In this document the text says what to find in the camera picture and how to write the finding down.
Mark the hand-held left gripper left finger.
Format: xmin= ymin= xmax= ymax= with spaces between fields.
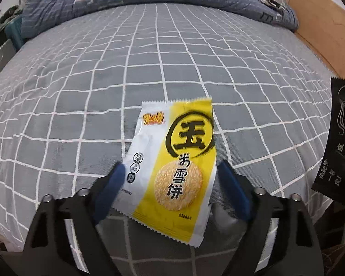
xmin=23 ymin=161 xmax=126 ymax=276

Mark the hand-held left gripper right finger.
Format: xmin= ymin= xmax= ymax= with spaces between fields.
xmin=218 ymin=160 xmax=325 ymax=276

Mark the black wet wipe packet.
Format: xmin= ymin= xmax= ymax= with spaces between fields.
xmin=310 ymin=78 xmax=345 ymax=206

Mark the yellow white snack packet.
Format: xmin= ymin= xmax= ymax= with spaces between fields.
xmin=112 ymin=97 xmax=217 ymax=248

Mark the bed with grey checked sheet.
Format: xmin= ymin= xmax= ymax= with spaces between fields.
xmin=0 ymin=3 xmax=345 ymax=253

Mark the wooden headboard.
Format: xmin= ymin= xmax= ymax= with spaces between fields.
xmin=286 ymin=0 xmax=345 ymax=72

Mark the dark printed pillow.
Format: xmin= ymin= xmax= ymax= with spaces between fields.
xmin=247 ymin=0 xmax=285 ymax=9

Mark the teal plastic stool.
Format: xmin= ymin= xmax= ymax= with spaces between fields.
xmin=6 ymin=19 xmax=25 ymax=48

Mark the dark clutter pile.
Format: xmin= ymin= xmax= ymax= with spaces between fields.
xmin=0 ymin=6 xmax=22 ymax=25

